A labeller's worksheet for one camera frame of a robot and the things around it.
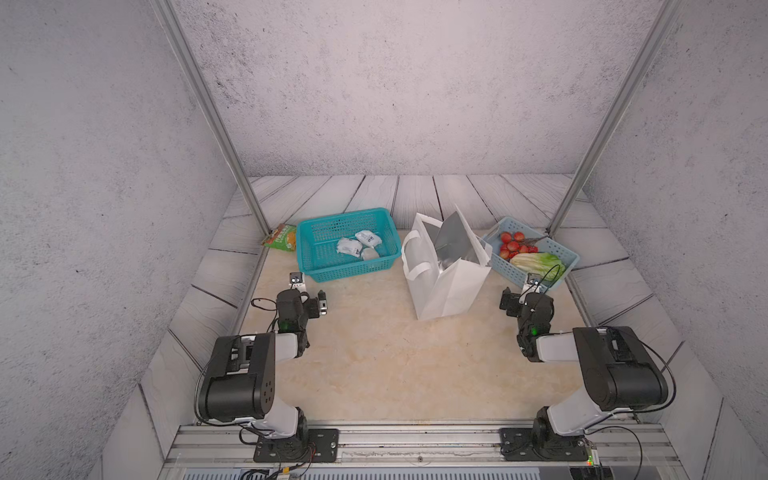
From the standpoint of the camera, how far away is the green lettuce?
3.38ft

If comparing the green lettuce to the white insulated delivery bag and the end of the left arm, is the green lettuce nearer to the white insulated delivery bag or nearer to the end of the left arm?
the white insulated delivery bag

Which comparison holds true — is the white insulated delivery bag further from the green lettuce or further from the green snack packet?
the green snack packet
